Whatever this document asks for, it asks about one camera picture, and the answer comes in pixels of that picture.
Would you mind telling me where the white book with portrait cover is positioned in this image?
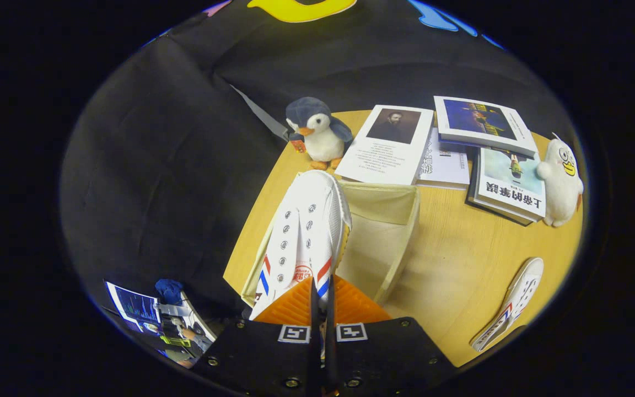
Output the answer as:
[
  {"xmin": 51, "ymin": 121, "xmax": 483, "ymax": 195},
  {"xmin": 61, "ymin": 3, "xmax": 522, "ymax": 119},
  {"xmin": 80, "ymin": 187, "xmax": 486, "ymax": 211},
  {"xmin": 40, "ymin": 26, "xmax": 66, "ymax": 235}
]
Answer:
[{"xmin": 335, "ymin": 105, "xmax": 435, "ymax": 186}]

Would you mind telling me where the white book with blue picture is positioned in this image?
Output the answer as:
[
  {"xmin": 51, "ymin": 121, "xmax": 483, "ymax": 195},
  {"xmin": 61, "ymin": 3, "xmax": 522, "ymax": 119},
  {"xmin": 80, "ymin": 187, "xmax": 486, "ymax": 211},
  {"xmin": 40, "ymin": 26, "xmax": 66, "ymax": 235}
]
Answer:
[{"xmin": 434, "ymin": 96, "xmax": 539, "ymax": 158}]

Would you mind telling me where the book with pale sky cover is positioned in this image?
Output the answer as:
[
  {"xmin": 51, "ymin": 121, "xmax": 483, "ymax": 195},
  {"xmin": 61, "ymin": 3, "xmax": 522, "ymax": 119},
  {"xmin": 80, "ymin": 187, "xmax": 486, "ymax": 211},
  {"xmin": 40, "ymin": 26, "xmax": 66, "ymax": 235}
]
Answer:
[{"xmin": 466, "ymin": 148, "xmax": 547, "ymax": 227}]

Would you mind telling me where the thin white booklet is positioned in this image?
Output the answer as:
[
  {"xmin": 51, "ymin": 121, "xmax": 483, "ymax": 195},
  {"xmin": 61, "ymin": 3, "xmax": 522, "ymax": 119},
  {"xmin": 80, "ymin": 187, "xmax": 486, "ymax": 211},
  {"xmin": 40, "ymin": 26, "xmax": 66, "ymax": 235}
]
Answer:
[{"xmin": 416, "ymin": 128, "xmax": 471, "ymax": 190}]

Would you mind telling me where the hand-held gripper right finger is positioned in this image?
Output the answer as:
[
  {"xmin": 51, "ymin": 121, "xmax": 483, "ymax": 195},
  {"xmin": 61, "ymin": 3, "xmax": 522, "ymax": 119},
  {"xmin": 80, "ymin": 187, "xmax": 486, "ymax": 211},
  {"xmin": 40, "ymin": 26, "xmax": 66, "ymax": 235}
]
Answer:
[{"xmin": 326, "ymin": 274, "xmax": 459, "ymax": 397}]

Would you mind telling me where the white duck plush toy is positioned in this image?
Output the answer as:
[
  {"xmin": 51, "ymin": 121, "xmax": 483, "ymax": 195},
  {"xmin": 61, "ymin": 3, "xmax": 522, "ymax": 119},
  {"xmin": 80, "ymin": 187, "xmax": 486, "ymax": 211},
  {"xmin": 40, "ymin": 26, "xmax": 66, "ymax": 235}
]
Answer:
[{"xmin": 536, "ymin": 133, "xmax": 584, "ymax": 228}]

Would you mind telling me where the blue penguin plush toy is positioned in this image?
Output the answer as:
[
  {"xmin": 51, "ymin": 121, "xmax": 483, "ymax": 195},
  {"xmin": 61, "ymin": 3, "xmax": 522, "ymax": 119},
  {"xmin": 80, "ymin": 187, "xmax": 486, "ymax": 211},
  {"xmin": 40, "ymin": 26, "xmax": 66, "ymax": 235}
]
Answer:
[{"xmin": 286, "ymin": 97, "xmax": 353, "ymax": 170}]

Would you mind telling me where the black backdrop cloth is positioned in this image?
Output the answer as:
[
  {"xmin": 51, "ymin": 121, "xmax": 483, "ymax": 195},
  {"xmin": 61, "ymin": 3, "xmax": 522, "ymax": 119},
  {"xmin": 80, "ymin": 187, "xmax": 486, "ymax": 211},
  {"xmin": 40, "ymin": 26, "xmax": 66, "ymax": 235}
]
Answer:
[{"xmin": 60, "ymin": 0, "xmax": 577, "ymax": 331}]

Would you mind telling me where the white striped shoe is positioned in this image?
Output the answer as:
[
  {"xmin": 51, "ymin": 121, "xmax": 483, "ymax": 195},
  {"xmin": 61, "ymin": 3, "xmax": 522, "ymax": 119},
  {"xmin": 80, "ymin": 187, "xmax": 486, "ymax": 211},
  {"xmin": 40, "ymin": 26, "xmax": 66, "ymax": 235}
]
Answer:
[
  {"xmin": 249, "ymin": 170, "xmax": 352, "ymax": 321},
  {"xmin": 471, "ymin": 257, "xmax": 545, "ymax": 352}
]

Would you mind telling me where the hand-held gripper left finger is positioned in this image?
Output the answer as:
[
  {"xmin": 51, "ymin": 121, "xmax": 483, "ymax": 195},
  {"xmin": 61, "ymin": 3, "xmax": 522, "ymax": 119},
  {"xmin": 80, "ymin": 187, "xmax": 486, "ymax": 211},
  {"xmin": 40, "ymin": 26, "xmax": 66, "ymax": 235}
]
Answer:
[{"xmin": 191, "ymin": 276, "xmax": 321, "ymax": 397}]

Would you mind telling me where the beige fabric storage box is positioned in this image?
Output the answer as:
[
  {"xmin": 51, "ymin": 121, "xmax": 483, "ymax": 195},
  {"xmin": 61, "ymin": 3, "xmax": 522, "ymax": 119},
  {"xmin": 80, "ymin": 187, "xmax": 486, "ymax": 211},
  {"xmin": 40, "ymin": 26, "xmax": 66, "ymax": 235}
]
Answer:
[{"xmin": 240, "ymin": 176, "xmax": 422, "ymax": 308}]

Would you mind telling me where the blue cloth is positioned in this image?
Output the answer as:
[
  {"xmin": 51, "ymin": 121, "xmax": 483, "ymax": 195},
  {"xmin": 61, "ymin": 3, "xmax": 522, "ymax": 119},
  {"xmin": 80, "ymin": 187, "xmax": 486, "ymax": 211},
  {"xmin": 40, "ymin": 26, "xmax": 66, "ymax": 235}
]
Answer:
[{"xmin": 155, "ymin": 278, "xmax": 185, "ymax": 305}]

